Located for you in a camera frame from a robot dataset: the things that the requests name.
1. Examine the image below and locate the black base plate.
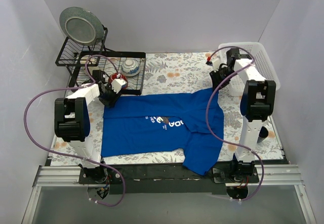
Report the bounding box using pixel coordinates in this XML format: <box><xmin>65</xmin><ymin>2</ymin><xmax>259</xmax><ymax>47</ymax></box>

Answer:
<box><xmin>78</xmin><ymin>162</ymin><xmax>260</xmax><ymax>195</ymax></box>

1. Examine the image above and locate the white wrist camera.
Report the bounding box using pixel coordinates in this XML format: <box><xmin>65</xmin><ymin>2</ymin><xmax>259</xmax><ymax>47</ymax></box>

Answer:
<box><xmin>111</xmin><ymin>78</ymin><xmax>127</xmax><ymax>94</ymax></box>
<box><xmin>206</xmin><ymin>56</ymin><xmax>221</xmax><ymax>72</ymax></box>

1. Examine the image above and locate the grey green plate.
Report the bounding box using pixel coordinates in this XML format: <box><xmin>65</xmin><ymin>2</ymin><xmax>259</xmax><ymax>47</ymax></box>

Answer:
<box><xmin>59</xmin><ymin>7</ymin><xmax>104</xmax><ymax>46</ymax></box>

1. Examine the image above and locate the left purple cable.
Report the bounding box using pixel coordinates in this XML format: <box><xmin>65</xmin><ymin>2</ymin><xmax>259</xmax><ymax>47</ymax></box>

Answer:
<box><xmin>24</xmin><ymin>54</ymin><xmax>127</xmax><ymax>207</ymax></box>

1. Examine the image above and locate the black wire dish rack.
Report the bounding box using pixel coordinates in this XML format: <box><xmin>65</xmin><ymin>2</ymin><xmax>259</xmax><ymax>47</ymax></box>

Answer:
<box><xmin>55</xmin><ymin>27</ymin><xmax>146</xmax><ymax>96</ymax></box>

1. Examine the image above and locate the purple cable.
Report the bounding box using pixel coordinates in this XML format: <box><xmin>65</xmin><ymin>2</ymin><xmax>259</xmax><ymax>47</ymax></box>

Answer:
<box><xmin>24</xmin><ymin>54</ymin><xmax>127</xmax><ymax>207</ymax></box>
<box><xmin>205</xmin><ymin>46</ymin><xmax>265</xmax><ymax>201</ymax></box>

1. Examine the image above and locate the white plastic basket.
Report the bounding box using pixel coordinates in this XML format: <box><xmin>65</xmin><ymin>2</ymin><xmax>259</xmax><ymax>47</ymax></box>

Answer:
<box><xmin>218</xmin><ymin>41</ymin><xmax>280</xmax><ymax>97</ymax></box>

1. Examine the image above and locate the floral table mat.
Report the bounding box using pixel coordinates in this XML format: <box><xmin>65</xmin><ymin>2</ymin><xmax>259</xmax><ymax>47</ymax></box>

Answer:
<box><xmin>49</xmin><ymin>53</ymin><xmax>284</xmax><ymax>166</ymax></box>

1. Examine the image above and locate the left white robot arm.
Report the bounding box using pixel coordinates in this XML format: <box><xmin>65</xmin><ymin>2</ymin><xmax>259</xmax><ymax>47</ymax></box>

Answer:
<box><xmin>54</xmin><ymin>70</ymin><xmax>128</xmax><ymax>184</ymax></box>

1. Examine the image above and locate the white blue patterned bowl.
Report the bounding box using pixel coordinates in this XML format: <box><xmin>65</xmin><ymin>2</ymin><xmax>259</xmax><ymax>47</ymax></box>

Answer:
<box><xmin>121</xmin><ymin>59</ymin><xmax>140</xmax><ymax>77</ymax></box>

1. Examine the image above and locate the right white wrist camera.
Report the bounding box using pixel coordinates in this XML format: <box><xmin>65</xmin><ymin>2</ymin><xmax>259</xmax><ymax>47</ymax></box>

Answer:
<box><xmin>206</xmin><ymin>56</ymin><xmax>221</xmax><ymax>72</ymax></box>

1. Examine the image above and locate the red bowl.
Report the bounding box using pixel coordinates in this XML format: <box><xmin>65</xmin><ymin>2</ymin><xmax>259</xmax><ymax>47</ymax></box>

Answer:
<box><xmin>108</xmin><ymin>73</ymin><xmax>128</xmax><ymax>88</ymax></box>

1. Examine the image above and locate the blue printed t shirt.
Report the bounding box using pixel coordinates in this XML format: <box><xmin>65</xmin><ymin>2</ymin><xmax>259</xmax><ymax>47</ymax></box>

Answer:
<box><xmin>101</xmin><ymin>88</ymin><xmax>224</xmax><ymax>175</ymax></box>

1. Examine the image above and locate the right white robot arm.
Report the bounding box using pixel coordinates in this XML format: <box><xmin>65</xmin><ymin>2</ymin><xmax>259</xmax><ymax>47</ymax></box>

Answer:
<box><xmin>210</xmin><ymin>46</ymin><xmax>276</xmax><ymax>182</ymax></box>

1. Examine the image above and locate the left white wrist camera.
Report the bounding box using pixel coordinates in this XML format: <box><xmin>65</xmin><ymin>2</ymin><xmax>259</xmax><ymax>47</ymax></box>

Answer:
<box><xmin>111</xmin><ymin>78</ymin><xmax>127</xmax><ymax>94</ymax></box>

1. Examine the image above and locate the dark blue mug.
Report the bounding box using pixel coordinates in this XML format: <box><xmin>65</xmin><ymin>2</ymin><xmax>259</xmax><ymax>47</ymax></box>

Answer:
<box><xmin>257</xmin><ymin>126</ymin><xmax>269</xmax><ymax>144</ymax></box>

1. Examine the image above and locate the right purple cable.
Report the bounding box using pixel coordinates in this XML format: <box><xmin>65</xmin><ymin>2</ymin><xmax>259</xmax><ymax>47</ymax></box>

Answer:
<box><xmin>205</xmin><ymin>46</ymin><xmax>265</xmax><ymax>201</ymax></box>

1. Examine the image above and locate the cream mug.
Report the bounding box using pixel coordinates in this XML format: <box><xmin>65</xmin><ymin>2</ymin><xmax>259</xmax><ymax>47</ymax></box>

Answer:
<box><xmin>80</xmin><ymin>56</ymin><xmax>98</xmax><ymax>69</ymax></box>

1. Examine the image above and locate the aluminium frame rail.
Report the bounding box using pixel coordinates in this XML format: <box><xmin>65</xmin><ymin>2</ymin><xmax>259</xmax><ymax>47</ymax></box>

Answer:
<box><xmin>23</xmin><ymin>164</ymin><xmax>316</xmax><ymax>223</ymax></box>

